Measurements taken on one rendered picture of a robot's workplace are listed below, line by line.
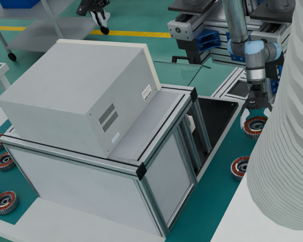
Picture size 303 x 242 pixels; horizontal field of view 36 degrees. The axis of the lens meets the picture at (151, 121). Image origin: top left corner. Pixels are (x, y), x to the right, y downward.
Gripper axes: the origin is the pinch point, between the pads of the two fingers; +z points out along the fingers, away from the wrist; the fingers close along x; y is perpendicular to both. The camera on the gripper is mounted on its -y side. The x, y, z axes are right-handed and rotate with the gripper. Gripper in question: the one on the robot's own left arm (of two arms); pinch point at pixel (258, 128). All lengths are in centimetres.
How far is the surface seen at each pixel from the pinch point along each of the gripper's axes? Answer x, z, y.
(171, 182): 26.1, 12.1, -33.6
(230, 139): 13.3, 5.9, 5.7
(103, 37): 197, -40, 237
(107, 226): 54, 30, -37
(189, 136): 22.1, -2.5, -21.2
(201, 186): 20.3, 19.2, -17.6
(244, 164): 4.6, 12.4, -8.7
